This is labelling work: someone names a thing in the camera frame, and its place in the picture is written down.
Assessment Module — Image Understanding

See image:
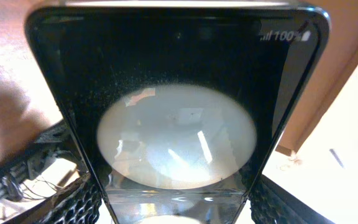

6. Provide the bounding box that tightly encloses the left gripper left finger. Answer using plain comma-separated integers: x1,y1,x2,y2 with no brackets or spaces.
5,173,102,224

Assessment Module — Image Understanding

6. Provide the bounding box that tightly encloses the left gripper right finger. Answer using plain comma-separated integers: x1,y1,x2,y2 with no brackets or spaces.
249,175,334,224

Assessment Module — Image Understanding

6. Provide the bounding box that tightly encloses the black smartphone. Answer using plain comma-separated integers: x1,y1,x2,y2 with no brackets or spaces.
24,1,331,223

